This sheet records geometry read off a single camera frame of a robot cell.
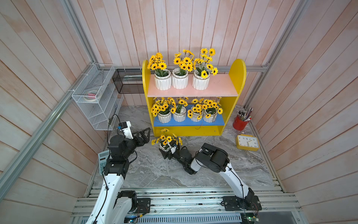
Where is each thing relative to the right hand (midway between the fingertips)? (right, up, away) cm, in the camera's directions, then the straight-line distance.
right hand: (164, 144), depth 95 cm
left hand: (-9, +10, -19) cm, 24 cm away
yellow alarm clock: (+60, +1, +1) cm, 60 cm away
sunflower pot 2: (0, +24, -11) cm, 26 cm away
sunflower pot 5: (+29, +24, -10) cm, 39 cm away
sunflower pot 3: (+10, +20, -7) cm, 23 cm away
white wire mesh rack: (-35, +21, -17) cm, 44 cm away
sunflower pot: (+1, +3, -9) cm, 10 cm away
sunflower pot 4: (+20, +21, -9) cm, 31 cm away
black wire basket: (-22, +42, -7) cm, 48 cm away
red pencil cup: (+55, +15, +6) cm, 58 cm away
